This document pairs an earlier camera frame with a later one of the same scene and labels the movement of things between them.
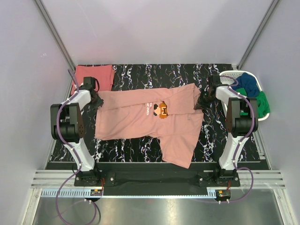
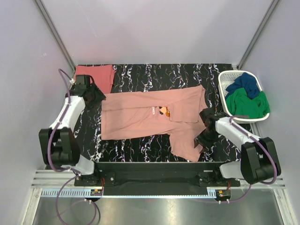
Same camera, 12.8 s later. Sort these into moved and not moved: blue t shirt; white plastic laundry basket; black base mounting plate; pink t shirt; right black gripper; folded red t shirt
Moved: pink t shirt; right black gripper
Not moved: blue t shirt; folded red t shirt; white plastic laundry basket; black base mounting plate
